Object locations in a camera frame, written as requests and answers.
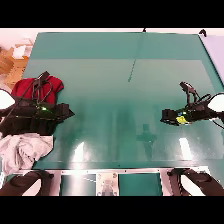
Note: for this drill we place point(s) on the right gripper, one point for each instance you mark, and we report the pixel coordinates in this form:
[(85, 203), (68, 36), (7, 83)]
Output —
[(171, 116)]

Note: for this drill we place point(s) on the red garment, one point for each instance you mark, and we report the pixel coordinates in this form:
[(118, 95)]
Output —
[(25, 87)]

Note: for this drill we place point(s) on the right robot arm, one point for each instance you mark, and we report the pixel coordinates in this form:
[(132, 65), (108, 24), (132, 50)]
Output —
[(218, 101)]

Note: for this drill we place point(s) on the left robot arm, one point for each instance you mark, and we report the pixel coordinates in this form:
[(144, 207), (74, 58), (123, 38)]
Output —
[(6, 99)]

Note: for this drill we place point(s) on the white garment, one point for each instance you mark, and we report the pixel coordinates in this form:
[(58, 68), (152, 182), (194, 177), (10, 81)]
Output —
[(20, 150)]

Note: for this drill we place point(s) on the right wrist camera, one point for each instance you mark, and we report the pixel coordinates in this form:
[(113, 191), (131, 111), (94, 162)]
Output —
[(186, 87)]

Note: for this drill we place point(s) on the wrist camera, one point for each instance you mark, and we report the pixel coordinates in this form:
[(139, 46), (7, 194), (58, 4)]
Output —
[(44, 76), (186, 87)]

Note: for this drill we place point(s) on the silver frame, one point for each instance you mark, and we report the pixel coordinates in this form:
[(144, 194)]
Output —
[(107, 184)]

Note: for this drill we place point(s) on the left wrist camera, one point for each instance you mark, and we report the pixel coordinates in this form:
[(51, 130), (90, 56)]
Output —
[(44, 76)]

